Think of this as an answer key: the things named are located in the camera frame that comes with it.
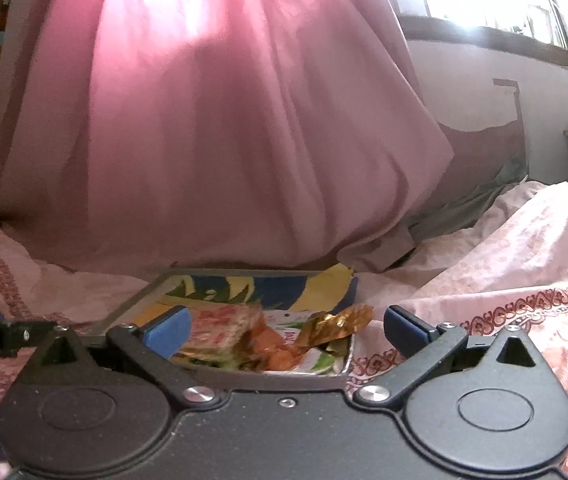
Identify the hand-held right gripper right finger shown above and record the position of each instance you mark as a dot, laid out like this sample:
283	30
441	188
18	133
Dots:
406	332

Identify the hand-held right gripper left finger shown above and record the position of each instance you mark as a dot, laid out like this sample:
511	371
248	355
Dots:
164	335

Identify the red and white snack packet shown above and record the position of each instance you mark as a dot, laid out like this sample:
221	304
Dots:
219	327

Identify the gold foil snack wrapper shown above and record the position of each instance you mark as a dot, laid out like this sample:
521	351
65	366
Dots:
343	322

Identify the white snack packet vegetable picture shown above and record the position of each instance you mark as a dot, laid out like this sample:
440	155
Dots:
324	360

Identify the orange snack packet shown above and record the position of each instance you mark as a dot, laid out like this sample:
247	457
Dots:
279	355

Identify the pink floral bed sheet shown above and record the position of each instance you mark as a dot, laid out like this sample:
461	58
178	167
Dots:
513	260

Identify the green cloth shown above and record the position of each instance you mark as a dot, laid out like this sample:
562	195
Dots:
463	205

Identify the pink curtain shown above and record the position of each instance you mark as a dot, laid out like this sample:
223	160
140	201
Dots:
214	110

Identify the dark wooden window sill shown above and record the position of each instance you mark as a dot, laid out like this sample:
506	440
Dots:
488	37

